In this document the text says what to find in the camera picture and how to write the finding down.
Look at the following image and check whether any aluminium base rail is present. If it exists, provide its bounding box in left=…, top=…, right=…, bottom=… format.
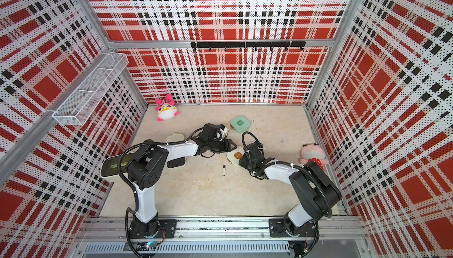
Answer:
left=70, top=216, right=373, bottom=258

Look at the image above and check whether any cream manicure case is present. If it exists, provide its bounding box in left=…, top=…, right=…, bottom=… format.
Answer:
left=166, top=133, right=186, bottom=168
left=226, top=146, right=244, bottom=167

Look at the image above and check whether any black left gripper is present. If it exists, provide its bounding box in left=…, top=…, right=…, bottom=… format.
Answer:
left=208, top=138, right=237, bottom=153

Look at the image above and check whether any pink white owl plush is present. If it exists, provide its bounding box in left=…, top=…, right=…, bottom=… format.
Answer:
left=155, top=94, right=179, bottom=122

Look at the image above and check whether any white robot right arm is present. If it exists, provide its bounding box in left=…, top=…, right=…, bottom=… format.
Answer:
left=239, top=131, right=342, bottom=237

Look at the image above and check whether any pink frog plush red dress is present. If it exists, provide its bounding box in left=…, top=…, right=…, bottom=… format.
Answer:
left=299, top=143, right=329, bottom=171

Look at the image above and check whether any white wire mesh shelf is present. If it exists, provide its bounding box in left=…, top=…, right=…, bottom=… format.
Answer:
left=53, top=52, right=128, bottom=126

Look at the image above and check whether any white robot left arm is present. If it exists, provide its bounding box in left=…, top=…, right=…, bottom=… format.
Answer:
left=116, top=124, right=237, bottom=239

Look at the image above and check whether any mint green manicure case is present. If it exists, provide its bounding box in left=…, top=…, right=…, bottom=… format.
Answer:
left=230, top=115, right=251, bottom=134

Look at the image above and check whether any black wall hook rail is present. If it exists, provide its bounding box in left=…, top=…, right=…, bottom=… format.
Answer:
left=190, top=41, right=307, bottom=50

